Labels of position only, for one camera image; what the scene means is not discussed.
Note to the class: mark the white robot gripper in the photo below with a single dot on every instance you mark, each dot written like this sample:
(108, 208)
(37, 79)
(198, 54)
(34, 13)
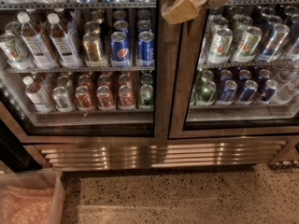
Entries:
(177, 11)

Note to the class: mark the glass fridge door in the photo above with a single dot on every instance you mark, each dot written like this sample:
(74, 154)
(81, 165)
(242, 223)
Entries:
(274, 107)
(103, 17)

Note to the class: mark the white 7up can right door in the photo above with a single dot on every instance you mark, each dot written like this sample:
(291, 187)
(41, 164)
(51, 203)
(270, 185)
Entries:
(220, 45)

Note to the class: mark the green can right door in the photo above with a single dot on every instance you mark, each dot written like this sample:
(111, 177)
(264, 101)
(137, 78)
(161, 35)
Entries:
(206, 94)

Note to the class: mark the green soda can left door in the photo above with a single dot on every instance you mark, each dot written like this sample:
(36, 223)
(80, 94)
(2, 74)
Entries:
(146, 97)

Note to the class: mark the steel fridge bottom grille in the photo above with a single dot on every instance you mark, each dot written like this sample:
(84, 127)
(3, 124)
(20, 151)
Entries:
(171, 154)

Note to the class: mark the blue pepsi can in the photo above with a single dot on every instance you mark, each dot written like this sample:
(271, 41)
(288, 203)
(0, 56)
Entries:
(120, 50)
(145, 49)

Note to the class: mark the white 7up can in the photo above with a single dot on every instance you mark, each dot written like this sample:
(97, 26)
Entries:
(18, 56)
(246, 46)

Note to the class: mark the front blue pepsi can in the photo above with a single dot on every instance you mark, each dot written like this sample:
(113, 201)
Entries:
(120, 50)

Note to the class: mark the gold soda can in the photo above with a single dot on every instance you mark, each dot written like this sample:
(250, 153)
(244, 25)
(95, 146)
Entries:
(94, 49)

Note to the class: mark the right orange soda can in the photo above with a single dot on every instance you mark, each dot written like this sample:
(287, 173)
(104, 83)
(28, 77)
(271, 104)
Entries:
(126, 97)

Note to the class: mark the orange soda can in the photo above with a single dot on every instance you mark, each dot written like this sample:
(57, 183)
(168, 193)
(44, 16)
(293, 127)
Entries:
(84, 98)
(126, 97)
(105, 98)

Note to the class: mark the middle orange soda can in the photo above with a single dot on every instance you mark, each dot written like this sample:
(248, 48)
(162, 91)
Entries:
(105, 98)

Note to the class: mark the right iced tea bottle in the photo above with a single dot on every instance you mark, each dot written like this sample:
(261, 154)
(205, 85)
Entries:
(64, 41)

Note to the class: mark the iced tea bottle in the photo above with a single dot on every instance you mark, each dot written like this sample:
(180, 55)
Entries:
(64, 41)
(37, 42)
(38, 94)

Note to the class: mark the left orange soda can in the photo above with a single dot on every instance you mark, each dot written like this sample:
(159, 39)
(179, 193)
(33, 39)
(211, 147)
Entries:
(84, 98)

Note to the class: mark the left iced tea bottle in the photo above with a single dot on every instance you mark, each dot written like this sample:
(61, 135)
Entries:
(37, 42)

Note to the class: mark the silver soda can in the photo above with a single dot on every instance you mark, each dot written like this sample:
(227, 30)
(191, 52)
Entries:
(62, 98)

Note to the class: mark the lower iced tea bottle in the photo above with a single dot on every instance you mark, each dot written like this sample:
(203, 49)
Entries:
(38, 94)

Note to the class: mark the left white 7up can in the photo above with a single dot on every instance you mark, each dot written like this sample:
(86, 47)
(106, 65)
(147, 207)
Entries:
(18, 56)

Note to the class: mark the clear plastic storage bin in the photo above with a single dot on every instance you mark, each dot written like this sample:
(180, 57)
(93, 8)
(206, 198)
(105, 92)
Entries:
(42, 179)

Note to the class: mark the pink bubble wrap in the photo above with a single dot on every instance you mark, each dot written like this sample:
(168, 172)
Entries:
(25, 206)

